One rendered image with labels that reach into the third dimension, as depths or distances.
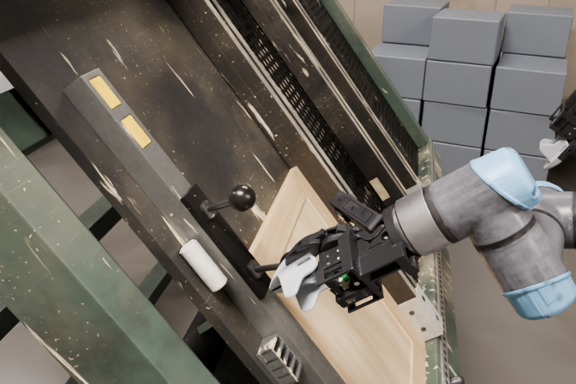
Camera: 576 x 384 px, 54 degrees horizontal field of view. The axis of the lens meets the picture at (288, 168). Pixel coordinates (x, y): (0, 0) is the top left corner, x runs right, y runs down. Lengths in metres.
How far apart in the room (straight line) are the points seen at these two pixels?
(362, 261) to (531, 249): 0.19
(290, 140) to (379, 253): 0.65
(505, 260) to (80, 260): 0.46
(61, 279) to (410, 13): 3.92
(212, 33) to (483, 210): 0.79
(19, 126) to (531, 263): 0.65
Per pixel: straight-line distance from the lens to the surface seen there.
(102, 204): 2.45
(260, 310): 0.91
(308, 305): 0.76
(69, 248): 0.65
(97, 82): 0.86
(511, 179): 0.65
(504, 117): 4.00
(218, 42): 1.27
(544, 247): 0.69
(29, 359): 3.00
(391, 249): 0.68
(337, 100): 1.69
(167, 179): 0.85
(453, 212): 0.66
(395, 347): 1.35
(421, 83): 4.01
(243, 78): 1.27
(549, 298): 0.70
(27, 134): 0.83
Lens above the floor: 1.87
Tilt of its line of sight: 24 degrees down
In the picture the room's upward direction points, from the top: straight up
